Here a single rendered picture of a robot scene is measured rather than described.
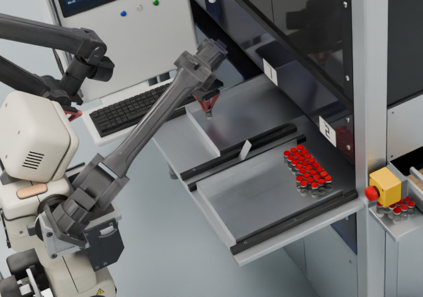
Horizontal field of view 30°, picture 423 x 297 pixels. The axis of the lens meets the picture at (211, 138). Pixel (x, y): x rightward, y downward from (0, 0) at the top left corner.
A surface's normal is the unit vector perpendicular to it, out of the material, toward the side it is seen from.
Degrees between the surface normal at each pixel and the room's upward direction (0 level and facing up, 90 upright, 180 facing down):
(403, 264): 90
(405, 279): 90
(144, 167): 0
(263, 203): 0
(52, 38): 97
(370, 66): 90
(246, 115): 0
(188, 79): 46
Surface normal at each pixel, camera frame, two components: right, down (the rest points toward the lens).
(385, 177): -0.14, -0.74
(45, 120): 0.50, -0.80
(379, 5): 0.43, 0.56
